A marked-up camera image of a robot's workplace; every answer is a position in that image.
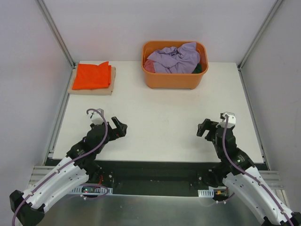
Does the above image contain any lavender t shirt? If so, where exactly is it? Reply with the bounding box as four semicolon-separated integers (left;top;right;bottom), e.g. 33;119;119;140
147;42;200;74

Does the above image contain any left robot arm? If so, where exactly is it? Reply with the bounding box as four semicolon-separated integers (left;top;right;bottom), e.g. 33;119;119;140
9;117;127;226

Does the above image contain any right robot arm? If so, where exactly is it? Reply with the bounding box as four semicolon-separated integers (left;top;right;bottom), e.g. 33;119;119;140
197;114;301;226

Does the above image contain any folded beige t shirt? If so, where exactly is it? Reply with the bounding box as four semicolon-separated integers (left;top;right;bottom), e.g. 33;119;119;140
67;67;116;96

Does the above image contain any folded orange t shirt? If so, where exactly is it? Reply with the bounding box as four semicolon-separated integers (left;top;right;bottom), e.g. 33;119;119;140
72;61;112;90

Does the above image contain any dark green t shirt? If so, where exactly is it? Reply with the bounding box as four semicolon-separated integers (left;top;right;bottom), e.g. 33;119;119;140
192;63;202;74

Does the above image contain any orange plastic bin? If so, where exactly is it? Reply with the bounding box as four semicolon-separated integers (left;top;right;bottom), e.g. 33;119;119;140
141;40;208;89

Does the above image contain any pink t shirt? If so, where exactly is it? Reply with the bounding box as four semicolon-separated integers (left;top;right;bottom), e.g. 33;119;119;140
144;60;156;73

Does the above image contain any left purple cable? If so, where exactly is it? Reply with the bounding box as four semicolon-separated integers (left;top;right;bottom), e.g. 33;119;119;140
11;108;109;226

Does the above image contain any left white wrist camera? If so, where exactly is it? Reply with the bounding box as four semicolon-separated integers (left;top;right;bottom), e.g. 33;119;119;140
87;110;103;125

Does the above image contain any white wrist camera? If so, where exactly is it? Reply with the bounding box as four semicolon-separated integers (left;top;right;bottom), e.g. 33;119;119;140
87;110;103;125
219;112;236;129

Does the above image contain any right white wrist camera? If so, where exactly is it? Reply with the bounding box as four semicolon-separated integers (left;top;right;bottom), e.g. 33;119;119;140
219;112;236;129

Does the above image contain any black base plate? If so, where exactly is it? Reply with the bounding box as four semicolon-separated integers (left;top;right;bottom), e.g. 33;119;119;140
88;160;227;197

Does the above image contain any right white cable duct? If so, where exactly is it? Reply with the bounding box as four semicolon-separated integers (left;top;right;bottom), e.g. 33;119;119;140
198;189;214;198

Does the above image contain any white cable duct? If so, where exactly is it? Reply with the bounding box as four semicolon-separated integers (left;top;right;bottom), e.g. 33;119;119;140
198;189;214;198
69;185;113;195

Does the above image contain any left white cable duct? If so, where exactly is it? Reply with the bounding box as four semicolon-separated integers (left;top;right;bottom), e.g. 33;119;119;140
69;185;113;195

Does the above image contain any right aluminium frame post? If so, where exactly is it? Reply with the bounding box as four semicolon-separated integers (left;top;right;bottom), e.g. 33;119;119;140
238;0;285;71

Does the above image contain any aluminium frame post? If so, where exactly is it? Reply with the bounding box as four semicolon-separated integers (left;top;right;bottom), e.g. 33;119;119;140
238;0;285;71
35;0;76;68

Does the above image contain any left aluminium frame post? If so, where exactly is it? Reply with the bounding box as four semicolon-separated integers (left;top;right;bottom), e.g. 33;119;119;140
35;0;76;68

